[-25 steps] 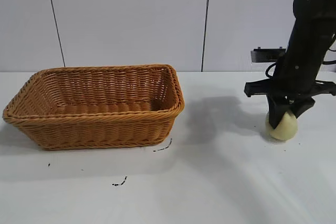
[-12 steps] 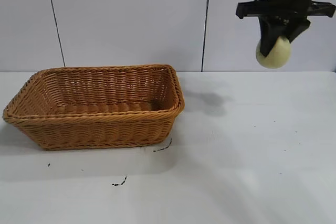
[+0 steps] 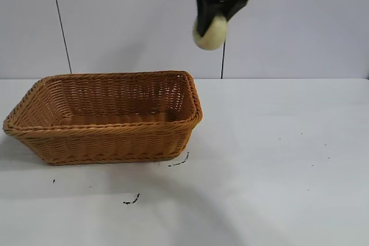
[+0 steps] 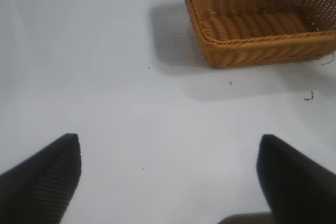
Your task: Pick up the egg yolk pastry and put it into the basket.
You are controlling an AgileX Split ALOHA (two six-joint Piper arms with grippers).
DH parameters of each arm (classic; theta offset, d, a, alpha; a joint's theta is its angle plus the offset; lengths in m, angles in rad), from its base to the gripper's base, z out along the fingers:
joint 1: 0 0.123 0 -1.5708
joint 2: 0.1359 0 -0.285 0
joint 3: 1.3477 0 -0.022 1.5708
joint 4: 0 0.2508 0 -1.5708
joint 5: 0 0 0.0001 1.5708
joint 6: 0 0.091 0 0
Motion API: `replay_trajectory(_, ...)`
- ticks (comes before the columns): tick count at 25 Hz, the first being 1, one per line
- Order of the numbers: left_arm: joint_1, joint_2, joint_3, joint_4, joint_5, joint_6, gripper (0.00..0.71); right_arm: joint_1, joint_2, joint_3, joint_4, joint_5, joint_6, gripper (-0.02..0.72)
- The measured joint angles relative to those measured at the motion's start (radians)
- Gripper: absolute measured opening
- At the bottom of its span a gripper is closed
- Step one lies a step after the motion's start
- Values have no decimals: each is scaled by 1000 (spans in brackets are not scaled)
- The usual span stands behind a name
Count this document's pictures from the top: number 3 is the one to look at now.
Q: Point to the brown wicker basket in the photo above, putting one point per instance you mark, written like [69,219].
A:
[115,139]

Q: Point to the pale yellow egg yolk pastry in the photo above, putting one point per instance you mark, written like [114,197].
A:
[214,34]

